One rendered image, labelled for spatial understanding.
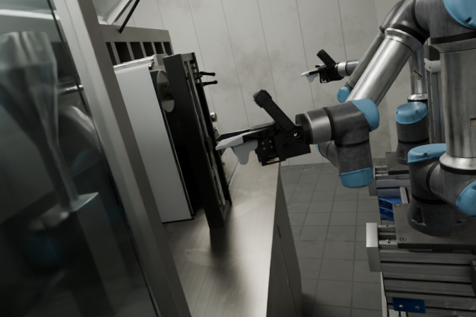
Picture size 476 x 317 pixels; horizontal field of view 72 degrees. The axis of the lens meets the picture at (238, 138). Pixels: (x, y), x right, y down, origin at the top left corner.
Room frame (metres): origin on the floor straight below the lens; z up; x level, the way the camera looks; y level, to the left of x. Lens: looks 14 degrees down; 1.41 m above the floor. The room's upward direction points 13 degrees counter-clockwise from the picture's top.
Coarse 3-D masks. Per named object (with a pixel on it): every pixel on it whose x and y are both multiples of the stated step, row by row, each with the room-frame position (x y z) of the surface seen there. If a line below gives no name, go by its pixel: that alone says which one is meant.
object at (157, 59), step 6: (156, 54) 1.06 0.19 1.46; (162, 54) 1.11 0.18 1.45; (138, 60) 1.08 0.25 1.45; (144, 60) 1.07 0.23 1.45; (150, 60) 1.07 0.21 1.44; (156, 60) 1.06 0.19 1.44; (162, 60) 1.09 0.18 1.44; (114, 66) 1.10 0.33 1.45; (120, 66) 1.09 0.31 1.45; (126, 66) 1.09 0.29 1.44; (132, 66) 1.16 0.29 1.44; (156, 66) 1.06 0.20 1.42
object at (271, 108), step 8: (256, 96) 0.69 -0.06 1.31; (264, 96) 0.69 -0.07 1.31; (256, 104) 0.70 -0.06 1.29; (264, 104) 0.68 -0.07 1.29; (272, 104) 0.68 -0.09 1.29; (272, 112) 0.68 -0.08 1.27; (280, 112) 0.68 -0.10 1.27; (280, 120) 0.68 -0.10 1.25; (288, 120) 0.68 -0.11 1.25; (288, 128) 0.68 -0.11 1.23
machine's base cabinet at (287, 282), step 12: (288, 216) 1.64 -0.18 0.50; (288, 228) 1.49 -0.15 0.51; (276, 240) 1.04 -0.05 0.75; (288, 240) 1.39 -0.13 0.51; (276, 252) 0.98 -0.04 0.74; (288, 252) 1.29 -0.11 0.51; (276, 264) 0.93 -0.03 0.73; (288, 264) 1.21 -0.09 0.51; (276, 276) 0.89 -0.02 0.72; (288, 276) 1.14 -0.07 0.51; (300, 276) 1.62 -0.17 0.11; (276, 288) 0.84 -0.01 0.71; (288, 288) 1.07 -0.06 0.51; (300, 288) 1.47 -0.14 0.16; (276, 300) 0.80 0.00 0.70; (288, 300) 1.01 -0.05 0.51; (300, 300) 1.37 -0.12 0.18; (276, 312) 0.77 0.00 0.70; (288, 312) 0.96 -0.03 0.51; (300, 312) 1.27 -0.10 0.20
